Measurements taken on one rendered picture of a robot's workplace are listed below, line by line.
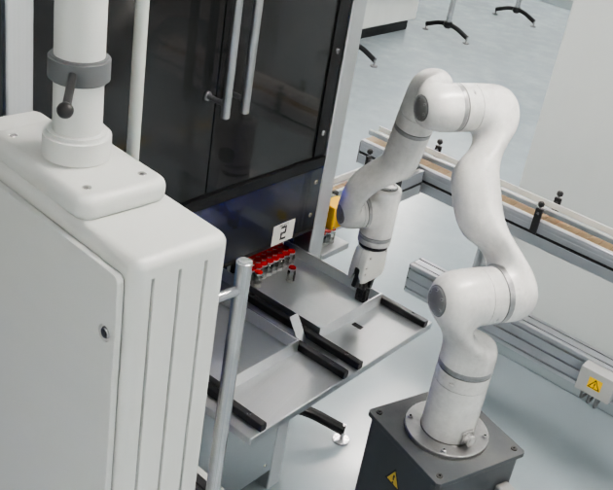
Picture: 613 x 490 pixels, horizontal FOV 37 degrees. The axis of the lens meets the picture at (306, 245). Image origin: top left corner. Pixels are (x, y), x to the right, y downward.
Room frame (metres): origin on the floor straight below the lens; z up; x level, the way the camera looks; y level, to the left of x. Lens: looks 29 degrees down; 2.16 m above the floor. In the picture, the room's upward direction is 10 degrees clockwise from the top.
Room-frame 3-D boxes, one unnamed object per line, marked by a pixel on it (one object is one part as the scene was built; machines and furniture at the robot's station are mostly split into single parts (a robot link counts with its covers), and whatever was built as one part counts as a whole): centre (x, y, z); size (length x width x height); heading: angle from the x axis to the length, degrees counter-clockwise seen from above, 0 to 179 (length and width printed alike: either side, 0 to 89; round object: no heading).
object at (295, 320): (1.81, -0.06, 0.91); 0.14 x 0.03 x 0.06; 55
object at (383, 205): (2.02, -0.16, 1.18); 0.09 x 0.08 x 0.13; 117
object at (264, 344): (1.77, 0.19, 0.90); 0.34 x 0.26 x 0.04; 54
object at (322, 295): (2.05, -0.01, 0.90); 0.34 x 0.26 x 0.04; 54
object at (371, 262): (2.02, -0.17, 1.03); 0.10 x 0.08 x 0.11; 144
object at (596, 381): (2.43, -1.00, 0.50); 0.12 x 0.05 x 0.09; 54
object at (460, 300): (1.59, -0.35, 1.16); 0.19 x 0.12 x 0.24; 118
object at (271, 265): (2.11, 0.08, 0.90); 0.18 x 0.02 x 0.05; 144
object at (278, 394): (1.87, 0.04, 0.87); 0.70 x 0.48 x 0.02; 144
